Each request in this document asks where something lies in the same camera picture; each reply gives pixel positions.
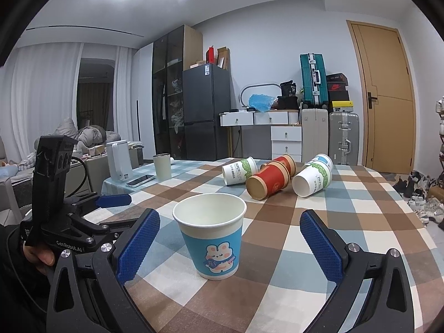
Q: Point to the pile of shoes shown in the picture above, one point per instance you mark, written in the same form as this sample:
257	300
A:
419	190

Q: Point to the shoe rack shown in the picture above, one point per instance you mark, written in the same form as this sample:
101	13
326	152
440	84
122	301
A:
440	138

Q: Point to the grey sofa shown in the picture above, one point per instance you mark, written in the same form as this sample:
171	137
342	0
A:
10	180

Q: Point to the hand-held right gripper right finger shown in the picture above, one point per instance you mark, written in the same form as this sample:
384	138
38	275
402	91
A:
322	248

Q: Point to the beige tumbler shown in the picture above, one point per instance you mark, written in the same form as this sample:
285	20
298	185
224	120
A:
162	167

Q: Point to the white drawer desk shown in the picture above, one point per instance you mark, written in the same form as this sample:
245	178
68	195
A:
263	125

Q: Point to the checked tablecloth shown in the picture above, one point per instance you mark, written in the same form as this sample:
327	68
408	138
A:
277	249

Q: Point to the grey storage box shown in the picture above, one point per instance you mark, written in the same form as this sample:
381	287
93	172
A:
135	152

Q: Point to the blue bunny paper cup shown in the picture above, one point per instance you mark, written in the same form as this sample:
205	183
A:
210	239

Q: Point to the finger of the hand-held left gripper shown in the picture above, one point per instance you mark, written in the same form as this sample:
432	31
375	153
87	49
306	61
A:
112	200
107	228

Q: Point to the blue white paper cup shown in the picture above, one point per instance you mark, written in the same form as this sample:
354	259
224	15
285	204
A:
321	160

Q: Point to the white green paper cup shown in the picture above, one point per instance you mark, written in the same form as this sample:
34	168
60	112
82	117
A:
312	182
237	175

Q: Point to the pile of grey clothes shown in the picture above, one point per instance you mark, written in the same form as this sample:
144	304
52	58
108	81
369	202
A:
78	131

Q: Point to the stack of shoe boxes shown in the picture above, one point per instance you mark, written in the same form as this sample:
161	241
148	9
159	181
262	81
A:
338	88

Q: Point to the white oval frame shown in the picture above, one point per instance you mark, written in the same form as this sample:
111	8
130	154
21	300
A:
242	93

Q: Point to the silver suitcase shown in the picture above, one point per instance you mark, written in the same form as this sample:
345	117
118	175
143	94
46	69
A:
343	138

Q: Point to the blue plastic bag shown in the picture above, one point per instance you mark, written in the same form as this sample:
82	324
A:
260	102

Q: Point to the red box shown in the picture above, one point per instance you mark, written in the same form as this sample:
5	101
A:
210	55

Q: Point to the cardboard box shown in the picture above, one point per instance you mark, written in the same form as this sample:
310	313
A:
223	57

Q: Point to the dark glass cabinet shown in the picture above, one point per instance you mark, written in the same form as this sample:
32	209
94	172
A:
170	93

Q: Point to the smartphone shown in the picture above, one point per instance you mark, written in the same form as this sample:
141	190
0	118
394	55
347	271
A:
140	180

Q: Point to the black bag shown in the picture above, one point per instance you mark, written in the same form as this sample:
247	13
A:
288	90

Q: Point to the teal suitcase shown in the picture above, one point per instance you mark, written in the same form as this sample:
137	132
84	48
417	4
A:
314	79

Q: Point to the red paper cup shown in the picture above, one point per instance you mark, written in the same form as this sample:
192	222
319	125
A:
285	163
269	184

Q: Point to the white sheer curtain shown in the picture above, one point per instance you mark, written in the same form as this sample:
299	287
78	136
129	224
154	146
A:
38	93
126	93

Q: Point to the dark grey fridge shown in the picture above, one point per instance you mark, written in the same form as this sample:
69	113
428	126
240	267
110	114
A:
206	111

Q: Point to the person's left forearm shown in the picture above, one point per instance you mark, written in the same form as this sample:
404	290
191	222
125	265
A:
17	284

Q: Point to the beige suitcase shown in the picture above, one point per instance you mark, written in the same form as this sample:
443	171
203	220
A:
314	135

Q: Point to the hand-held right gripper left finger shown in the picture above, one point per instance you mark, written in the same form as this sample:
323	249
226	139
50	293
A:
137	249

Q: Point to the white water dispenser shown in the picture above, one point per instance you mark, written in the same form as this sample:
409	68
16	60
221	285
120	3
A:
119	161

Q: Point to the person's left hand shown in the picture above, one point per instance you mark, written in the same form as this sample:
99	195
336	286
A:
43	257

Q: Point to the wooden door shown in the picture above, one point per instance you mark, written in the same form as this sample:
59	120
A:
385	100

